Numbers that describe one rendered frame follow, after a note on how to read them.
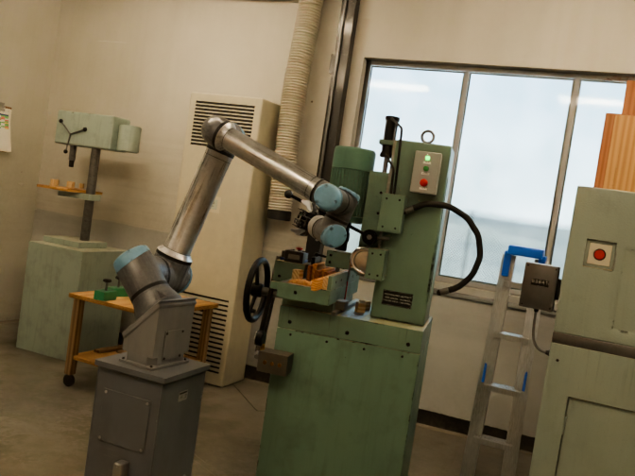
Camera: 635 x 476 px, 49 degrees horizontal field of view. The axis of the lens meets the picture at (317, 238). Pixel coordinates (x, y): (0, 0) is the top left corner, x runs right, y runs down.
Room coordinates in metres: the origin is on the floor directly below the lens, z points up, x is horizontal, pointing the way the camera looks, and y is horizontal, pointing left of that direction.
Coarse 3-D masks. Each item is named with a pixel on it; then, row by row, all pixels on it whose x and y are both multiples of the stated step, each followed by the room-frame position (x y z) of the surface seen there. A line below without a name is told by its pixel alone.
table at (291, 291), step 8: (272, 280) 2.92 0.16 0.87; (288, 280) 2.75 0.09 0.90; (280, 288) 2.68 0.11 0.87; (288, 288) 2.68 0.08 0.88; (296, 288) 2.67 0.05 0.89; (304, 288) 2.66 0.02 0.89; (336, 288) 2.75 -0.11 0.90; (344, 288) 2.90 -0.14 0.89; (352, 288) 3.10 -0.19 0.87; (280, 296) 2.68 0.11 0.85; (288, 296) 2.67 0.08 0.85; (296, 296) 2.67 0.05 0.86; (304, 296) 2.66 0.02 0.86; (312, 296) 2.65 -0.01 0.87; (320, 296) 2.65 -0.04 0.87; (328, 296) 2.64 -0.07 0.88; (336, 296) 2.77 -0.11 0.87; (344, 296) 2.93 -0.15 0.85; (320, 304) 2.64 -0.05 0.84; (328, 304) 2.64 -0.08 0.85
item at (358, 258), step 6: (360, 246) 2.78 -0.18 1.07; (366, 246) 2.77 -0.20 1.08; (354, 252) 2.78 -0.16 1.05; (360, 252) 2.78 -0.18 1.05; (366, 252) 2.77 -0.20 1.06; (354, 258) 2.78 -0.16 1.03; (360, 258) 2.78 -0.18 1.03; (366, 258) 2.77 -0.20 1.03; (354, 264) 2.78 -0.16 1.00; (360, 264) 2.78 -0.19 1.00; (366, 264) 2.77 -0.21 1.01; (354, 270) 2.78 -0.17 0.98; (360, 270) 2.77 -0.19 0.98
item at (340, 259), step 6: (330, 252) 2.91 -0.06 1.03; (336, 252) 2.90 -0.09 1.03; (342, 252) 2.90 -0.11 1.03; (348, 252) 2.92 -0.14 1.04; (330, 258) 2.91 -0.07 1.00; (336, 258) 2.90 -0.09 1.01; (342, 258) 2.90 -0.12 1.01; (348, 258) 2.89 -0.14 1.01; (330, 264) 2.91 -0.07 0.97; (336, 264) 2.90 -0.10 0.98; (342, 264) 2.90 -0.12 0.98; (348, 264) 2.89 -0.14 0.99; (336, 270) 2.93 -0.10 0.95
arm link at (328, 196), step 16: (208, 128) 2.59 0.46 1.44; (224, 128) 2.57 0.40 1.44; (224, 144) 2.58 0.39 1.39; (240, 144) 2.54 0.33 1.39; (256, 144) 2.54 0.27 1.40; (256, 160) 2.52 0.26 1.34; (272, 160) 2.49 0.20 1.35; (288, 160) 2.51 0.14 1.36; (272, 176) 2.50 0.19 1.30; (288, 176) 2.46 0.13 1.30; (304, 176) 2.45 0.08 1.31; (304, 192) 2.44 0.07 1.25; (320, 192) 2.39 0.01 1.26; (336, 192) 2.38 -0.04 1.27; (320, 208) 2.41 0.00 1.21; (336, 208) 2.41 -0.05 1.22
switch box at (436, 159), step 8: (416, 152) 2.71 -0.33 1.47; (424, 152) 2.70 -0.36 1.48; (432, 152) 2.69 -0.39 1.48; (416, 160) 2.70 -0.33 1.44; (424, 160) 2.70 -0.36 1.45; (432, 160) 2.69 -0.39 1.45; (440, 160) 2.69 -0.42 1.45; (416, 168) 2.70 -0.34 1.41; (432, 168) 2.69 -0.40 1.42; (416, 176) 2.70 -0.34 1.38; (424, 176) 2.69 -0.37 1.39; (432, 176) 2.69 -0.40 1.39; (416, 184) 2.70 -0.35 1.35; (432, 184) 2.69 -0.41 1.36; (416, 192) 2.70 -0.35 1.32; (424, 192) 2.69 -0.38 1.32; (432, 192) 2.68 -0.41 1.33
